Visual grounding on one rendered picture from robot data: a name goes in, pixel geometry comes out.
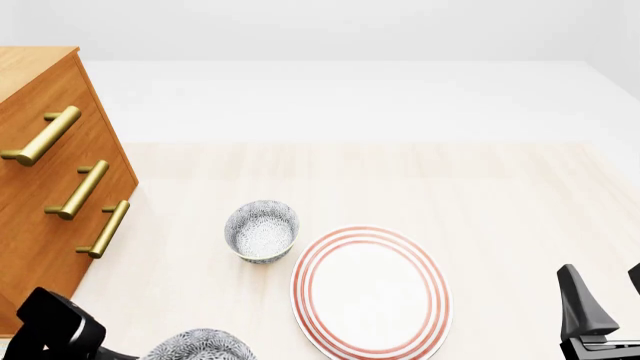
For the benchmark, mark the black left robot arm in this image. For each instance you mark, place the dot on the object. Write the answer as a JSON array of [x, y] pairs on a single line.
[[116, 354]]

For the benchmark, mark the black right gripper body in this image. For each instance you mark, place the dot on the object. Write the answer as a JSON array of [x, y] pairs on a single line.
[[600, 350]]

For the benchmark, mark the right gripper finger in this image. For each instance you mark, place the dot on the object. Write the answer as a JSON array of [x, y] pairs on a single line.
[[636, 277], [582, 311]]

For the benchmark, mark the black plate on stalk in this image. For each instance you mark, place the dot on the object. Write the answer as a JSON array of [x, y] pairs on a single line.
[[60, 318]]

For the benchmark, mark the wooden cabinet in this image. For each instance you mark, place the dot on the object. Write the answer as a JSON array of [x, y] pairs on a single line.
[[30, 262]]

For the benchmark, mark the wooden cabinet drawer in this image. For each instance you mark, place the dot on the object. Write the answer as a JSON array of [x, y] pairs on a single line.
[[70, 90], [45, 187], [75, 262]]

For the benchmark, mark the white plate with red rings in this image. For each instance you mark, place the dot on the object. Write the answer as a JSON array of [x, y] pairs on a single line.
[[370, 296]]

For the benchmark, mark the patterned black-white bowl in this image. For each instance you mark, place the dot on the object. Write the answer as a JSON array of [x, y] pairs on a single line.
[[200, 347], [260, 232]]

